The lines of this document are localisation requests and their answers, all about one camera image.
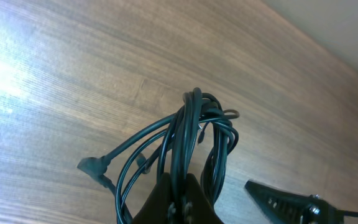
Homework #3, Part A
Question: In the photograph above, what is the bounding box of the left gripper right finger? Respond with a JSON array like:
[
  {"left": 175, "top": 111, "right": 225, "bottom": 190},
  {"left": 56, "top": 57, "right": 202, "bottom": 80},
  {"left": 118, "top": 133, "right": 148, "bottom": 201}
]
[{"left": 245, "top": 180, "right": 344, "bottom": 224}]

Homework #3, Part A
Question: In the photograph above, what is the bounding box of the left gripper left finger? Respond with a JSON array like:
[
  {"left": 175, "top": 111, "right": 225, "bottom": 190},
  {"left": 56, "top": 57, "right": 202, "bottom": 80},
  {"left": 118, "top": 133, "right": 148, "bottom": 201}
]
[{"left": 131, "top": 173, "right": 223, "bottom": 224}]

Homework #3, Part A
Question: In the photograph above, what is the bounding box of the black cable bundle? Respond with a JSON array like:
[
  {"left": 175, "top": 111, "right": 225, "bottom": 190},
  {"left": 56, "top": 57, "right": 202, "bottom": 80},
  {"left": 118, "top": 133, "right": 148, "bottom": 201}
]
[{"left": 76, "top": 87, "right": 240, "bottom": 224}]

